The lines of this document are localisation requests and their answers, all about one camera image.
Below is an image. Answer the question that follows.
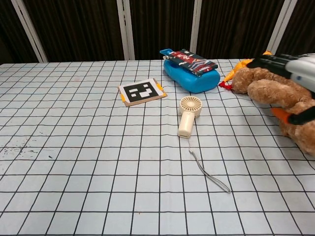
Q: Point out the cardboard fiducial marker card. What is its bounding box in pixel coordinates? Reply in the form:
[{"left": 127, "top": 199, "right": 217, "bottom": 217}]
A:
[{"left": 117, "top": 78, "right": 168, "bottom": 108}]

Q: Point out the blue pump soap bottle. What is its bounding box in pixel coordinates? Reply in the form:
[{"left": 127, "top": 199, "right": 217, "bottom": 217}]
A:
[{"left": 159, "top": 48, "right": 221, "bottom": 93}]

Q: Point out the blue checkered tablecloth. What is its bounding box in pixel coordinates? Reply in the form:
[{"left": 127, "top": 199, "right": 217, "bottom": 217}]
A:
[{"left": 0, "top": 58, "right": 315, "bottom": 236}]

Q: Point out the small white handheld fan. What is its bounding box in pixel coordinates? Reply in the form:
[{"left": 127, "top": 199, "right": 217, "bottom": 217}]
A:
[{"left": 177, "top": 95, "right": 231, "bottom": 194}]

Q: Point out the brown teddy bear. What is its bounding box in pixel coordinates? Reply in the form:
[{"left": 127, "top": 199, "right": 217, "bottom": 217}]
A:
[{"left": 231, "top": 65, "right": 315, "bottom": 156}]

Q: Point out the yellow rubber chicken toy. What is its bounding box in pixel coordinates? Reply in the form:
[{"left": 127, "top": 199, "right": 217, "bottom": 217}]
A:
[{"left": 218, "top": 50, "right": 274, "bottom": 90}]

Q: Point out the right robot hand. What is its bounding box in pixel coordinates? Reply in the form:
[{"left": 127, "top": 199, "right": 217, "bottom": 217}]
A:
[{"left": 247, "top": 53, "right": 315, "bottom": 125}]

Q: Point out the white frame post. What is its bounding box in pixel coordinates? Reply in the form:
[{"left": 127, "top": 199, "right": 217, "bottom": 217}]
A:
[
  {"left": 116, "top": 0, "right": 135, "bottom": 60},
  {"left": 266, "top": 0, "right": 292, "bottom": 53},
  {"left": 10, "top": 0, "right": 48, "bottom": 63},
  {"left": 189, "top": 0, "right": 203, "bottom": 55}
]

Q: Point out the dark printed packet box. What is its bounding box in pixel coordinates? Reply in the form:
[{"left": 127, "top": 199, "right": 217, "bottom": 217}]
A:
[{"left": 163, "top": 50, "right": 219, "bottom": 77}]

